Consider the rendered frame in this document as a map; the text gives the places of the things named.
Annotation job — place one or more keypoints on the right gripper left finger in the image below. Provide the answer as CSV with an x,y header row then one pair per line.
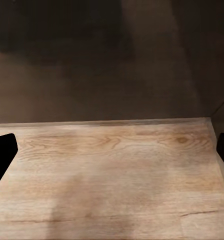
x,y
8,150

